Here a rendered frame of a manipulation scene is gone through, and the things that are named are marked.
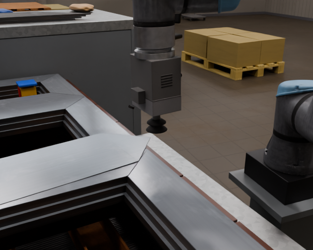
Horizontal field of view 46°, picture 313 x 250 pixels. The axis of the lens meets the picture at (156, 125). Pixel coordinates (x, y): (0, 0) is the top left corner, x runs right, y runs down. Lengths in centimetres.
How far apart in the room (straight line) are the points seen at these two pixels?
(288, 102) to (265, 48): 405
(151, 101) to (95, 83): 97
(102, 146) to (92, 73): 79
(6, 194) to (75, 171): 14
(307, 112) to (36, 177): 60
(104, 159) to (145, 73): 23
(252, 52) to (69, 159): 419
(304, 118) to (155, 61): 41
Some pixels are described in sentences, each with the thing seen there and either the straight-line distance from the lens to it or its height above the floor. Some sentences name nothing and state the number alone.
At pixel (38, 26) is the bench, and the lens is 153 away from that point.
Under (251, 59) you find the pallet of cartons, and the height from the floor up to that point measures 23.
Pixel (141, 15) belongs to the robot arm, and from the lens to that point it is 66.
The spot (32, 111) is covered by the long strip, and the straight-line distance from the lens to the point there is 113.
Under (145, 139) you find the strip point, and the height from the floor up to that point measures 86.
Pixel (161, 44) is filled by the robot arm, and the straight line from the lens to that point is 66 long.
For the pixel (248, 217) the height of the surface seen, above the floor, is 68.
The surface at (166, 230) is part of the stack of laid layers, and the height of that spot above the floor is 85.
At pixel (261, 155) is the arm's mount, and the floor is 75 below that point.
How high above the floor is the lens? 123
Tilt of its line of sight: 22 degrees down
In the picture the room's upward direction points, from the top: straight up
